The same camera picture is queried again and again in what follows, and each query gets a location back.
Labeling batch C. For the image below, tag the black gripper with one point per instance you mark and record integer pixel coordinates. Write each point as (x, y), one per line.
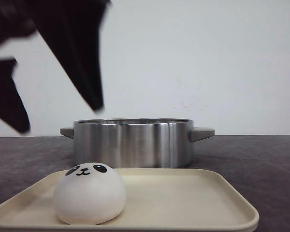
(70, 28)

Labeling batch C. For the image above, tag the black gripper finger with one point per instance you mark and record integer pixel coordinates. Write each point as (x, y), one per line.
(12, 110)

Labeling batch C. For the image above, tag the panda bun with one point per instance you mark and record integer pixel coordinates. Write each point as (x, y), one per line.
(89, 193)

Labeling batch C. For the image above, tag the stainless steel steamer pot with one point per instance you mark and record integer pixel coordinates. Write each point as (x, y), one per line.
(136, 142)

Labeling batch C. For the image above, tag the beige plastic tray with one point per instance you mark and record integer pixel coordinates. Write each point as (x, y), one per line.
(158, 200)

